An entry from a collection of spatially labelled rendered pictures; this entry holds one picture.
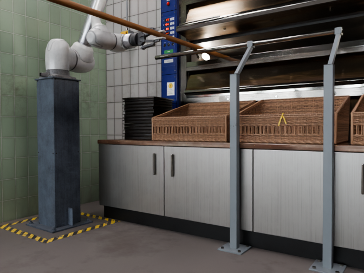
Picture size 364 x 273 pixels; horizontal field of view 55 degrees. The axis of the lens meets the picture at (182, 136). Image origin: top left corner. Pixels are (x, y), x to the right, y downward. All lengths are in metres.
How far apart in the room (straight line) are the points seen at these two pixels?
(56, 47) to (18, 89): 0.50
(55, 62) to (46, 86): 0.17
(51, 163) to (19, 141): 0.45
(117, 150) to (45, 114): 0.53
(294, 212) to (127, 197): 1.14
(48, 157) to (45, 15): 1.17
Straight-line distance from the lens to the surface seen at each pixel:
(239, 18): 2.48
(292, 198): 1.87
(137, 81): 3.10
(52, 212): 2.50
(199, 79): 2.73
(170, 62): 2.86
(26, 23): 2.96
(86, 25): 2.67
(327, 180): 1.75
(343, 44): 2.38
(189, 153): 2.10
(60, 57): 2.52
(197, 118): 2.12
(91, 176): 3.25
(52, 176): 2.46
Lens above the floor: 0.66
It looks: 1 degrees down
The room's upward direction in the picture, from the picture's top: straight up
